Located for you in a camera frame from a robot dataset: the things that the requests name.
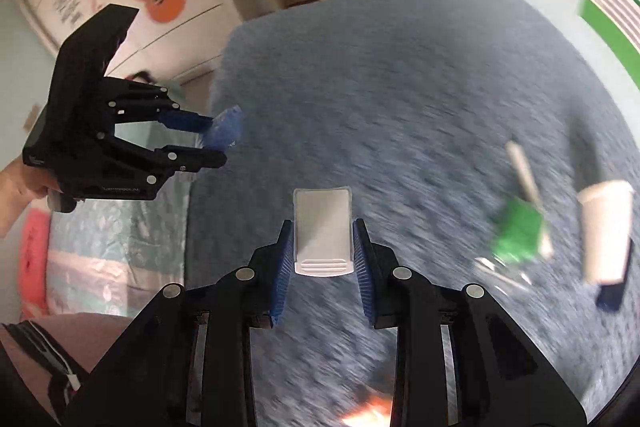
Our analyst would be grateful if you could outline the white plastic case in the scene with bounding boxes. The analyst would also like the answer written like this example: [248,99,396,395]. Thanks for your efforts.
[292,188,355,278]

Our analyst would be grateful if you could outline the teal floral bed sheet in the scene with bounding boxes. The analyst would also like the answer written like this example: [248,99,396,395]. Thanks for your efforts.
[47,72,221,323]

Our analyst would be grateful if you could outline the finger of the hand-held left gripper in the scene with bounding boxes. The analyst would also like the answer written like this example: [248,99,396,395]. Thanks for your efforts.
[112,138,227,188]
[98,77,215,136]

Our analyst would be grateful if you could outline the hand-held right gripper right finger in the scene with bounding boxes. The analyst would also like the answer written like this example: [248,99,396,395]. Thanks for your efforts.
[351,218,588,427]

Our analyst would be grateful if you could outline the white paper cup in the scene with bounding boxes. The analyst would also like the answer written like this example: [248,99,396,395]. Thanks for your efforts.
[576,179,636,285]

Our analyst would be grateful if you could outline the green packet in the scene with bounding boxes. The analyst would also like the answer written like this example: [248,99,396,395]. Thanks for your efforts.
[490,199,546,265]

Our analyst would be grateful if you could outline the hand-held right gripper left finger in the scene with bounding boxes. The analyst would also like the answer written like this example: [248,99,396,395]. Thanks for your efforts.
[62,219,296,427]

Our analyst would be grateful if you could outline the dark blue small object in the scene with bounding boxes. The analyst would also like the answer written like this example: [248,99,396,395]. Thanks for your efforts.
[595,239,633,313]

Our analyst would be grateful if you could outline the pink pillow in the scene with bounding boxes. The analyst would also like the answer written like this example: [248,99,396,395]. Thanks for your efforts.
[17,207,53,313]

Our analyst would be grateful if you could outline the orange packet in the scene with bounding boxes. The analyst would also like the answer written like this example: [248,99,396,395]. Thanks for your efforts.
[340,394,396,427]

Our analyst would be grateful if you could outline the green white striped object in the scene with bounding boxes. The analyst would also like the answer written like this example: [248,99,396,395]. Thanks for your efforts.
[577,0,640,72]

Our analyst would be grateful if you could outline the blue fuzzy blanket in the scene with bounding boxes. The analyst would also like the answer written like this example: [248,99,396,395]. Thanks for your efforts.
[182,0,640,427]

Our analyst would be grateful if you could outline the clear plastic wrapper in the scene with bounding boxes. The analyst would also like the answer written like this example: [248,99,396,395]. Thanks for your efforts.
[472,254,533,293]

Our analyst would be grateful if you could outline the person's pink trousers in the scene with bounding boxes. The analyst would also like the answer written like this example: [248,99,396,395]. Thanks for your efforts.
[0,312,131,427]

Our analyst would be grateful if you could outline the white drawstring cord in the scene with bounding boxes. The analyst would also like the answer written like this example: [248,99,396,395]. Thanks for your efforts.
[30,322,81,390]

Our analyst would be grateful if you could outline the person's left hand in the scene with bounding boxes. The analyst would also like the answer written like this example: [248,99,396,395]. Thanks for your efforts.
[0,157,51,238]

